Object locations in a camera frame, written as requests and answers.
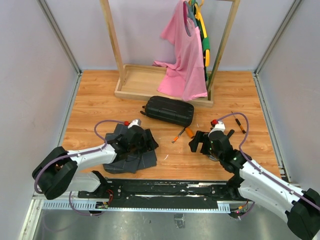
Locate black plastic tool case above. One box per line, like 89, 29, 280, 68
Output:
140, 96, 195, 128

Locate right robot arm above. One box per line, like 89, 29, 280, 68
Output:
188, 120, 320, 240

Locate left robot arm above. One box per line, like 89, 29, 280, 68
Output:
32, 119, 153, 200

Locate claw hammer black grip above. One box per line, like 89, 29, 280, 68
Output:
208, 129, 235, 161

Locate silver orange utility knife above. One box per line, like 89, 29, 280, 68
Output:
171, 128, 186, 144

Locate dark grey folded cloth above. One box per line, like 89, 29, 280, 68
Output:
103, 123, 159, 174

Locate small orange black screwdriver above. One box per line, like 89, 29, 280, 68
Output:
231, 112, 246, 134

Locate orange black pliers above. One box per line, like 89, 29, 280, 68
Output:
140, 105, 147, 116

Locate wooden clothes rack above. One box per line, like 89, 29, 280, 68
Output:
100, 0, 240, 108

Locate pink t-shirt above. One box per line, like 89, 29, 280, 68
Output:
153, 0, 208, 101

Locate green yellow hangers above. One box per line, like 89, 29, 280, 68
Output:
188, 0, 211, 84

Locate orange grid handle tool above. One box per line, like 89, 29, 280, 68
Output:
185, 127, 195, 139

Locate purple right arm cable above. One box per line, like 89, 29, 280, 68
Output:
216, 112, 320, 212

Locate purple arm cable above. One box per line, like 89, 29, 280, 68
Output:
216, 112, 320, 212
33, 119, 126, 217

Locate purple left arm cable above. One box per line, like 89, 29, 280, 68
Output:
33, 119, 126, 217

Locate grey cable duct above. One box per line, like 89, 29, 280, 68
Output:
41, 201, 231, 213

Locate left aluminium frame post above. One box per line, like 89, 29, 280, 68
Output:
36, 0, 83, 76

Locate aluminium frame post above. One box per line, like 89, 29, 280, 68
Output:
36, 0, 83, 76
253, 0, 305, 76

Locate right aluminium frame post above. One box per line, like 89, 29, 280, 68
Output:
253, 0, 305, 76

